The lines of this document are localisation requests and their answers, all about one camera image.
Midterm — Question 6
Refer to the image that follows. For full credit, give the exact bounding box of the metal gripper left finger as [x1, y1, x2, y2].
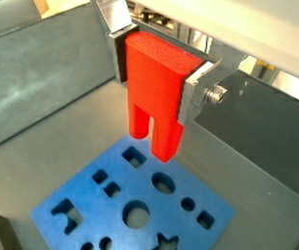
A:
[94, 0, 140, 83]

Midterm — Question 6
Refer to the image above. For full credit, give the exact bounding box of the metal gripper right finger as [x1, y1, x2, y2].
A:
[179, 41, 245, 125]

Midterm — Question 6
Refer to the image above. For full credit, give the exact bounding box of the red two-pronged plastic peg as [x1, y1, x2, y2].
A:
[125, 31, 204, 162]

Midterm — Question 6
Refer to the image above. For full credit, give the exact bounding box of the blue shape-hole insertion board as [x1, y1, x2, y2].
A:
[30, 136, 235, 250]

